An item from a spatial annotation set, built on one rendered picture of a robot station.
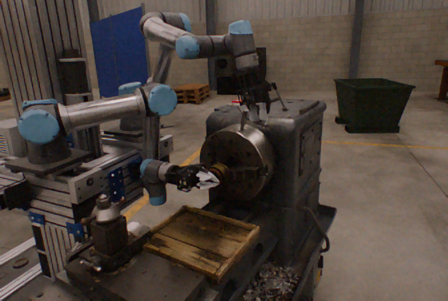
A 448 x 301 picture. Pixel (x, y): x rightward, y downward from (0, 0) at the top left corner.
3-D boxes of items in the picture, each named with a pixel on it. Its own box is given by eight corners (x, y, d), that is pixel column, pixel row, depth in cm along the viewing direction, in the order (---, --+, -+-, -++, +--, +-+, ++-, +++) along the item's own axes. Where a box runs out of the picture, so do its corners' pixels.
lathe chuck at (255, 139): (206, 177, 149) (215, 116, 137) (265, 204, 135) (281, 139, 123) (195, 184, 141) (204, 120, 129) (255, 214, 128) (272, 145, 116)
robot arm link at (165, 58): (136, 95, 171) (155, 5, 132) (161, 93, 179) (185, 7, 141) (144, 111, 166) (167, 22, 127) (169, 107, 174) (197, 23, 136)
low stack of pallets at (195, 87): (186, 97, 1023) (185, 83, 1010) (211, 97, 1002) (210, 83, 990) (171, 103, 906) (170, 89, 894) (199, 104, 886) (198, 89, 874)
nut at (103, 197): (105, 201, 88) (104, 189, 87) (115, 204, 86) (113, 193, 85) (93, 207, 85) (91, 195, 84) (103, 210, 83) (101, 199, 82)
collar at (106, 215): (108, 205, 92) (107, 196, 91) (127, 212, 88) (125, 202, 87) (84, 218, 85) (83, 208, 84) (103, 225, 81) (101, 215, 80)
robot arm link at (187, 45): (127, 8, 129) (187, 31, 96) (152, 9, 135) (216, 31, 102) (129, 37, 135) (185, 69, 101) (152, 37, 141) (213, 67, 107)
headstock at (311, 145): (253, 153, 209) (253, 95, 198) (325, 165, 184) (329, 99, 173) (203, 187, 160) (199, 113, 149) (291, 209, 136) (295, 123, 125)
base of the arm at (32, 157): (19, 161, 119) (13, 136, 116) (55, 149, 132) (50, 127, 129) (46, 166, 113) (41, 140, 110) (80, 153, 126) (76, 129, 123)
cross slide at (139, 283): (103, 243, 106) (101, 232, 105) (207, 290, 84) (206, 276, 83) (57, 274, 93) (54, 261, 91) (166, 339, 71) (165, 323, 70)
